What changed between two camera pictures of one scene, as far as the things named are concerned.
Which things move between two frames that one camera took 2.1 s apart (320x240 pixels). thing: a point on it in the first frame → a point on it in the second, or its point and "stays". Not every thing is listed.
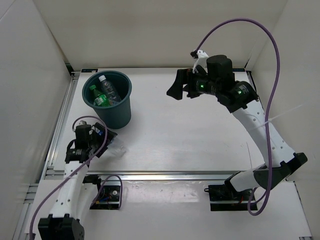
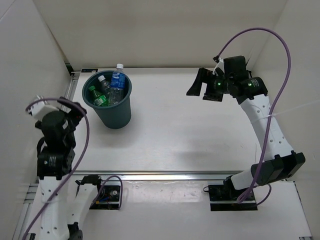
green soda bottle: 100,99 stays
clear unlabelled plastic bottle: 112,94 stays
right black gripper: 184,77 → 203,76
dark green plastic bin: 114,117 stays
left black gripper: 102,137 → 75,114
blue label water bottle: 117,147 → 117,83
